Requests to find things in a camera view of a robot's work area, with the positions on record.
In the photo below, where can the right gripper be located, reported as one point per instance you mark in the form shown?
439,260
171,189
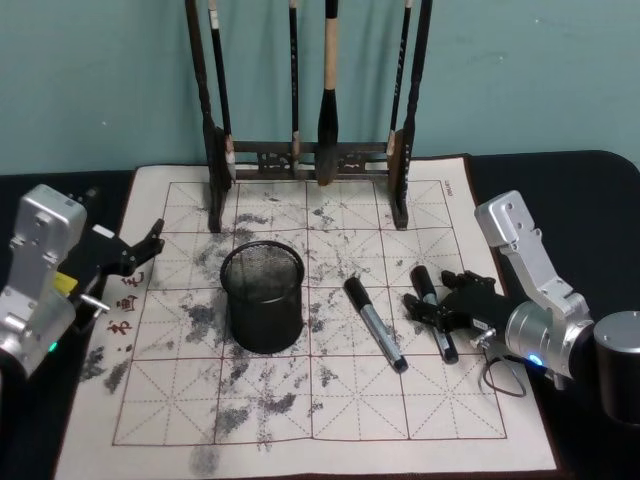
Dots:
472,312

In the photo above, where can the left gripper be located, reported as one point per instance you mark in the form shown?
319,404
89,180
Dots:
102,255

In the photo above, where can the short black and silver marker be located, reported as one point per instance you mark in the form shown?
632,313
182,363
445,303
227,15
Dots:
423,281

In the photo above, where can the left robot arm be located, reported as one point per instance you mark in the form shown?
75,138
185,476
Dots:
35,250

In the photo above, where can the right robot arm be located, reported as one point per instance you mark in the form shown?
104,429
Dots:
545,305

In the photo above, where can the long black and silver marker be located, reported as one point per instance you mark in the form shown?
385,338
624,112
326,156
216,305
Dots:
372,320

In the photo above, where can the dark wooden brush rack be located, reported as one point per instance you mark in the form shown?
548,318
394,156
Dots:
212,150

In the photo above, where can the black mesh pen cup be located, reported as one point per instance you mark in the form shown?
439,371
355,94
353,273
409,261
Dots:
265,310

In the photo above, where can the calligraphy practice felt mat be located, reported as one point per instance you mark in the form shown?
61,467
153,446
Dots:
350,415

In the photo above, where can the black table cloth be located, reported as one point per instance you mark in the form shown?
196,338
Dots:
560,190

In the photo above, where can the thin black brush, white band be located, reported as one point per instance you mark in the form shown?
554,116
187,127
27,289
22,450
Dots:
220,75

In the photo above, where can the thin black calligraphy brush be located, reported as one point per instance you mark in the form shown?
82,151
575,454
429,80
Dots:
294,75

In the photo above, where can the thin black brush, brown tip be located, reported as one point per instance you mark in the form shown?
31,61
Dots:
400,75

